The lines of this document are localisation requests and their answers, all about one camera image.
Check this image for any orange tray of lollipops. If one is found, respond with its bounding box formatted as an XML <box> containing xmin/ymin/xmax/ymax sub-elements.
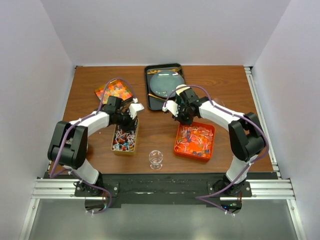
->
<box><xmin>173</xmin><ymin>122</ymin><xmax>216</xmax><ymax>163</ymax></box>

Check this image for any gold tin of gummy candies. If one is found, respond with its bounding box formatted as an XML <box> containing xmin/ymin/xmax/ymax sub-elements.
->
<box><xmin>94</xmin><ymin>78</ymin><xmax>133</xmax><ymax>104</ymax></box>

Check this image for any clear plastic scoop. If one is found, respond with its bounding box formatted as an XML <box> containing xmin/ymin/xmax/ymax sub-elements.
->
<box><xmin>214</xmin><ymin>98</ymin><xmax>225</xmax><ymax>107</ymax></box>

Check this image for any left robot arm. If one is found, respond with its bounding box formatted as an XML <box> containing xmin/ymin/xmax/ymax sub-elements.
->
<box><xmin>47</xmin><ymin>96</ymin><xmax>144</xmax><ymax>196</ymax></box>

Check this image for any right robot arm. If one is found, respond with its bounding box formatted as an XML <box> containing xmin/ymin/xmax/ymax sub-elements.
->
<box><xmin>162</xmin><ymin>84</ymin><xmax>269</xmax><ymax>198</ymax></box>

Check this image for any dark green mug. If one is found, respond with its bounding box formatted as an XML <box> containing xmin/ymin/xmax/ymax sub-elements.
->
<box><xmin>175</xmin><ymin>84</ymin><xmax>190</xmax><ymax>102</ymax></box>

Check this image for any black serving tray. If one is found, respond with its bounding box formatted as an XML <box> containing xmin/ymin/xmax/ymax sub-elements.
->
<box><xmin>144</xmin><ymin>63</ymin><xmax>185</xmax><ymax>111</ymax></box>

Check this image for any gold knife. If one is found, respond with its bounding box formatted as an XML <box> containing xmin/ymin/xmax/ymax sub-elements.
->
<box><xmin>148</xmin><ymin>93</ymin><xmax>166</xmax><ymax>101</ymax></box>

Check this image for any blue-grey ceramic plate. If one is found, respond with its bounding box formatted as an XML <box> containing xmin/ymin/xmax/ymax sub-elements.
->
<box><xmin>149</xmin><ymin>70</ymin><xmax>185</xmax><ymax>98</ymax></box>

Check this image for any clear glass jar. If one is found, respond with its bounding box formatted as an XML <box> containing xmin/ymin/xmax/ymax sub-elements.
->
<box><xmin>148</xmin><ymin>150</ymin><xmax>163</xmax><ymax>170</ymax></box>

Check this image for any gold fork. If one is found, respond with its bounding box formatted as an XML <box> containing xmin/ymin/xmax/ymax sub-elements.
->
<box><xmin>146</xmin><ymin>66</ymin><xmax>182</xmax><ymax>75</ymax></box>

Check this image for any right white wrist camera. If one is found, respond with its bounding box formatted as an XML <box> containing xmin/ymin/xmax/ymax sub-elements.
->
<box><xmin>162</xmin><ymin>100</ymin><xmax>179</xmax><ymax>117</ymax></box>

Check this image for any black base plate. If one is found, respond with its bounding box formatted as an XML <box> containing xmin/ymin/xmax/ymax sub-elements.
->
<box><xmin>43</xmin><ymin>171</ymin><xmax>280</xmax><ymax>210</ymax></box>

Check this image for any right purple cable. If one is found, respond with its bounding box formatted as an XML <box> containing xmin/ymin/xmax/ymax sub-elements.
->
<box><xmin>164</xmin><ymin>84</ymin><xmax>270</xmax><ymax>213</ymax></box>

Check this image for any purple cable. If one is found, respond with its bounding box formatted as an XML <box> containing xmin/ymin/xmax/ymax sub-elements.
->
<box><xmin>164</xmin><ymin>84</ymin><xmax>270</xmax><ymax>213</ymax></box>
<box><xmin>49</xmin><ymin>77</ymin><xmax>137</xmax><ymax>215</ymax></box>

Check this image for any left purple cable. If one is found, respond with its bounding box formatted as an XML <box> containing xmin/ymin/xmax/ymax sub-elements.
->
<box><xmin>49</xmin><ymin>77</ymin><xmax>137</xmax><ymax>215</ymax></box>

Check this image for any aluminium frame rail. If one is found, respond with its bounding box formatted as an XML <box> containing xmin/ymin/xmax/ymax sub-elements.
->
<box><xmin>18</xmin><ymin>66</ymin><xmax>307</xmax><ymax>240</ymax></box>

